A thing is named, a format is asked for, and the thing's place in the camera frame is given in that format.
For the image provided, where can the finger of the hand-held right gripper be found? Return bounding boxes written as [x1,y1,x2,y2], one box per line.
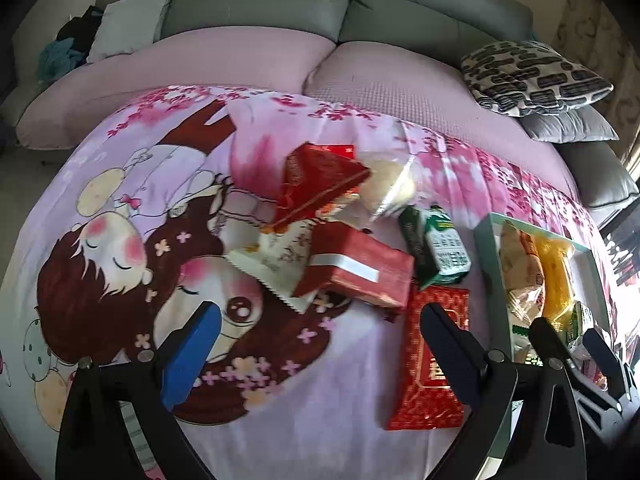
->
[529,316,583,378]
[581,327,630,403]

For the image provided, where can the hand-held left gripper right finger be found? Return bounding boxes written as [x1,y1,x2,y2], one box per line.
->
[419,302,588,480]

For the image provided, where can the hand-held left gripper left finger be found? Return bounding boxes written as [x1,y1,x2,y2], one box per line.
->
[55,301,223,480]

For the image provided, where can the pale green crinkled packet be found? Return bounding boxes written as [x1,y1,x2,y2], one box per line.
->
[560,300,608,361]

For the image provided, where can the long red snack packet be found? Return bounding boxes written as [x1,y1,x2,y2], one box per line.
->
[386,285,471,432]

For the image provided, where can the yellow snack packet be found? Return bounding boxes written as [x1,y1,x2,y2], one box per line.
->
[535,235,576,323]

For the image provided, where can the cream bread packet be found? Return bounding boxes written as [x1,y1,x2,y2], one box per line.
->
[500,220,548,321]

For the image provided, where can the teal cardboard box lid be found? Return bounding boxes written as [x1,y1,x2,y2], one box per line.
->
[472,211,613,466]

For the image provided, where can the green white snack packet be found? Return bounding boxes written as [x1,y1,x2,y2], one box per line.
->
[398,204,473,291]

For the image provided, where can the red box with white stripe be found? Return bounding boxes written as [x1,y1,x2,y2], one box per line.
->
[292,221,416,313]

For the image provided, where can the pale green cookie packet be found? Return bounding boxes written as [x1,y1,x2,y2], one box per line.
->
[225,217,321,316]

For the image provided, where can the bun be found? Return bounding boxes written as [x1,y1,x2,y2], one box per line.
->
[357,152,421,221]

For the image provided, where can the pink printed blanket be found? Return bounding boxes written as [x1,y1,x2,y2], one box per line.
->
[0,85,621,480]

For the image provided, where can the grey pillow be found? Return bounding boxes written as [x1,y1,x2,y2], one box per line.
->
[520,105,620,143]

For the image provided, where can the black white patterned pillow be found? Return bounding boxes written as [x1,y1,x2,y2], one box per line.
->
[460,40,615,118]

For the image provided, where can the pale white pillow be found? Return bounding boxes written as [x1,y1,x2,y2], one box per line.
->
[87,0,176,63]

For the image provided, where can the dark clothes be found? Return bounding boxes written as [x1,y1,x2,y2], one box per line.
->
[56,6,103,53]

